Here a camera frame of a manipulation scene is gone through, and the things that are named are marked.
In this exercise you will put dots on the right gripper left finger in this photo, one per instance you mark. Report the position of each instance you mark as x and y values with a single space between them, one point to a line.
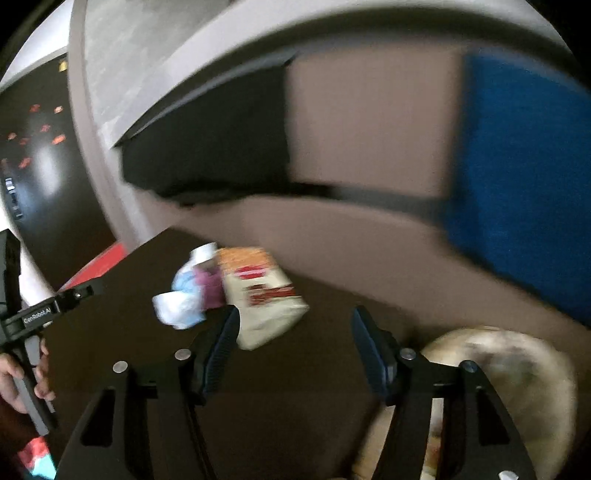
143 423

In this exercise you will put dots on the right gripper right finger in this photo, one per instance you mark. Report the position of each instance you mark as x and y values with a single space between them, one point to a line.
479 437

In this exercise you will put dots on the white blue wrapper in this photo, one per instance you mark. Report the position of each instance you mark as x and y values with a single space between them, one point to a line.
196 288

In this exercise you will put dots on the cream orange snack bag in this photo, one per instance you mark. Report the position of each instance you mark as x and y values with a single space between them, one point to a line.
267 302

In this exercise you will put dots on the left hand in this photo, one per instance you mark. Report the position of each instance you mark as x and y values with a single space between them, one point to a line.
11 371

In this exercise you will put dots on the black oven door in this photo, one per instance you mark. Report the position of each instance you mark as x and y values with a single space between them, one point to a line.
47 189

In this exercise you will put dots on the dark brown cardboard board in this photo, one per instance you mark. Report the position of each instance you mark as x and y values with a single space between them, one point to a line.
295 408

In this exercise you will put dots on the blue cloth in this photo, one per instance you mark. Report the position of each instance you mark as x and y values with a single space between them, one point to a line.
520 201

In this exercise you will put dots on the black cloth on counter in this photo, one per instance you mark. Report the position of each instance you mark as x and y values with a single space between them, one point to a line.
226 144

